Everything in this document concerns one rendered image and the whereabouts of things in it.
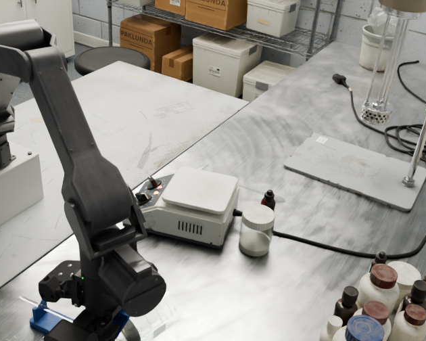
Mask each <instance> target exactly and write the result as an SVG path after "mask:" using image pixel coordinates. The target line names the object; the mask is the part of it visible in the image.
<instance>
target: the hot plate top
mask: <svg viewBox="0 0 426 341"><path fill-rule="evenodd" d="M237 183H238V179H237V178H236V177H232V176H229V175H223V174H220V173H213V172H210V171H206V170H200V169H197V168H191V167H187V166H182V167H180V168H179V169H178V171H177V172H176V175H175V176H174V177H173V179H172V181H171V182H170V184H169V186H168V187H167V188H166V190H165V192H164V193H163V195H162V200H163V202H165V203H169V204H174V205H177V206H183V207H187V208H192V209H196V210H201V211H204V212H210V213H213V214H224V213H225V212H226V210H227V207H228V205H229V202H230V201H231V198H232V196H233V193H234V191H235V188H236V186H237Z"/></svg>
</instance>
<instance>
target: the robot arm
mask: <svg viewBox="0 0 426 341"><path fill-rule="evenodd" d="M67 71H68V65H67V61H66V57H65V55H64V52H63V51H62V50H61V49H60V48H59V47H58V46H57V39H56V34H54V33H53V32H51V31H50V30H49V29H47V28H45V27H44V26H39V24H38V23H37V20H36V19H34V18H32V19H26V20H17V21H11V22H2V23H0V170H1V169H2V168H3V167H5V166H7V165H8V164H9V163H10V162H12V161H14V160H15V159H16V156H15V155H13V154H11V152H10V146H9V142H8V141H7V133H13V132H14V128H15V109H14V108H13V107H12V105H11V103H10V101H11V99H12V97H13V95H14V93H15V91H16V89H17V86H18V84H19V82H20V80H21V79H22V80H23V81H24V82H25V83H28V84H29V86H30V88H31V91H32V94H33V95H34V98H35V101H36V103H37V106H38V108H39V110H40V113H41V116H42V117H43V120H44V123H45V126H46V127H47V130H48V132H49V135H50V138H51V140H52V142H53V145H54V148H55V150H56V152H57V155H58V157H59V159H60V162H61V164H62V168H63V170H64V179H63V183H62V190H61V193H62V197H63V199H64V212H65V215H66V218H67V221H68V223H69V225H70V227H71V229H72V231H73V233H74V235H75V237H76V240H77V242H78V248H79V256H80V260H65V261H63V262H61V263H60V264H59V265H58V266H56V267H55V268H54V269H53V270H52V271H50V272H49V273H48V274H47V275H46V276H45V277H44V278H43V279H42V280H41V281H40V282H39V294H40V296H41V299H42V300H44V301H45V302H57V301H58V300H59V299H60V298H67V299H71V301H72V305H73V306H75V307H78V308H80V307H81V306H84V307H85V309H84V310H83V311H82V312H81V313H80V314H79V315H78V316H77V317H76V318H75V319H74V321H73V322H70V321H67V320H65V319H62V320H61V321H59V322H58V323H57V324H56V325H55V326H54V327H53V328H52V329H51V330H50V331H49V332H48V333H47V335H46V336H45V337H44V338H43V340H44V341H114V339H115V338H117V337H118V336H119V334H120V332H121V331H122V329H123V327H124V326H125V325H126V322H127V321H128V319H129V318H130V317H141V316H144V315H146V314H148V313H149V312H150V311H152V310H154V309H155V308H156V307H157V306H158V305H159V303H160V302H161V301H162V299H163V297H164V295H165V293H166V282H165V280H164V278H163V277H162V276H161V275H160V274H159V273H158V269H157V267H156V266H155V265H154V264H153V263H151V262H149V261H146V260H145V259H144V258H143V257H142V256H141V255H140V254H139V252H138V251H137V242H138V241H141V240H143V239H145V238H147V232H146V230H145V226H144V223H145V222H146V221H145V218H144V216H143V213H142V212H141V209H140V207H139V205H138V203H137V200H136V198H135V195H134V193H133V191H132V190H131V188H130V187H129V185H128V184H127V183H125V181H124V179H123V177H122V175H121V173H120V171H119V169H118V167H117V166H115V165H114V164H112V163H111V162H110V161H109V160H107V159H106V158H104V157H103V156H102V155H101V152H100V151H99V148H98V147H97V144H96V142H95V139H94V136H93V134H92V132H91V129H90V127H89V124H88V122H87V119H86V117H85V114H84V112H83V110H82V108H81V105H80V102H79V100H78V98H77V96H76V93H75V90H74V88H73V86H72V83H71V81H70V78H69V76H68V73H67ZM126 220H129V221H130V223H131V225H129V226H128V227H125V228H122V229H120V228H119V227H118V226H117V225H116V224H118V223H121V222H123V221H126Z"/></svg>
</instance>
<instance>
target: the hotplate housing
mask: <svg viewBox="0 0 426 341"><path fill-rule="evenodd" d="M175 175H176V173H175V174H174V176H175ZM174 176H173V177H174ZM173 177H172V178H171V180H170V182H171V181H172V179H173ZM170 182H169V184H170ZM169 184H168V185H167V186H166V188H167V187H168V186H169ZM165 190H166V189H165ZM165 190H164V191H163V193H164V192H165ZM163 193H162V195H163ZM162 195H161V196H160V198H159V200H158V201H157V202H156V204H155V205H154V206H151V207H149V208H144V209H141V212H142V213H143V216H144V218H145V221H146V222H145V223H144V226H145V230H146V232H149V233H154V234H158V235H163V236H166V237H171V238H174V239H178V240H183V241H186V242H191V243H194V244H200V245H203V246H208V247H211V248H217V249H220V248H221V246H222V244H223V242H224V239H225V237H226V235H227V232H228V230H229V227H230V225H231V222H232V220H233V217H234V216H236V217H242V213H243V212H242V211H240V210H237V204H238V197H239V187H238V185H237V186H236V188H235V191H234V193H233V196H232V198H231V201H230V202H229V205H228V207H227V210H226V212H225V213H224V214H213V213H210V212H204V211H201V210H196V209H192V208H187V207H183V206H177V205H174V204H169V203H165V202H163V200H162ZM129 225H131V223H130V221H129V220H126V221H123V222H122V226H124V227H128V226H129Z"/></svg>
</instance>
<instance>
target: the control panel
mask: <svg viewBox="0 0 426 341"><path fill-rule="evenodd" d="M173 176H174V174H171V175H167V176H164V177H160V178H157V179H155V180H161V181H162V183H161V184H160V185H159V186H161V188H159V189H158V187H159V186H158V187H157V188H155V189H151V190H148V189H147V186H148V185H149V184H150V182H149V181H146V182H145V183H144V184H143V186H142V188H141V189H140V190H139V192H145V193H146V194H147V195H151V196H152V198H151V200H150V201H149V202H148V203H146V204H144V205H142V206H139V207H140V209H144V208H149V207H151V206H154V205H155V204H156V202H157V201H158V200H159V198H160V196H161V195H162V193H163V191H164V190H165V189H166V186H167V185H168V184H169V182H170V180H171V178H172V177H173ZM156 191H157V193H156V194H154V192H156Z"/></svg>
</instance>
